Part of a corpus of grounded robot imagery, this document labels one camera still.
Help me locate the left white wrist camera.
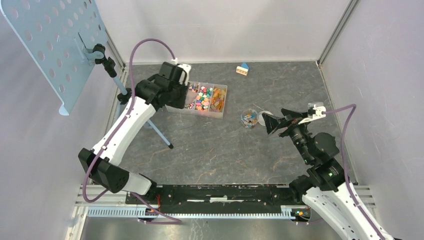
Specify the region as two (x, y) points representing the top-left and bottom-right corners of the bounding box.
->
(171, 57), (192, 86)

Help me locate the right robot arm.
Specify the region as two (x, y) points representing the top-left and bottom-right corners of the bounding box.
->
(262, 103), (394, 240)

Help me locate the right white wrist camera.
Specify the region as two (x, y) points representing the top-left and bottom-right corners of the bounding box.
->
(298, 102), (327, 125)

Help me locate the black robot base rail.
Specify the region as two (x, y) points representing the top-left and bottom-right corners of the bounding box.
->
(142, 184), (312, 216)

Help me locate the light blue perforated board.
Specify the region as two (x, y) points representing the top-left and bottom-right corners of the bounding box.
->
(0, 0), (108, 116)

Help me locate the clear compartment candy box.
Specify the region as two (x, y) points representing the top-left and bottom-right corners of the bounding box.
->
(166, 82), (228, 119)

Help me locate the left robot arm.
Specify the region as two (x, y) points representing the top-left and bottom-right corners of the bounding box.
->
(78, 62), (192, 204)

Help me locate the toy block house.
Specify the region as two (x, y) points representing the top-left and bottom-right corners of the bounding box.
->
(236, 62), (250, 76)

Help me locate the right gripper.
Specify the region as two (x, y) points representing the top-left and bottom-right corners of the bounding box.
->
(261, 108), (313, 163)

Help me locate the round jar lid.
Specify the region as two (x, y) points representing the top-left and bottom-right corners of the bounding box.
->
(257, 110), (273, 127)

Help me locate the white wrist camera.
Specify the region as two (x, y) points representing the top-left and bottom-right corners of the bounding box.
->
(171, 57), (192, 86)
(298, 102), (327, 125)

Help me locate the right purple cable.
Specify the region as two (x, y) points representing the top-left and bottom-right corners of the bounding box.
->
(322, 104), (387, 240)

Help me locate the clear round plastic jar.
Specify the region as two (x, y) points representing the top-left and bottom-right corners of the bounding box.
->
(240, 109), (258, 129)

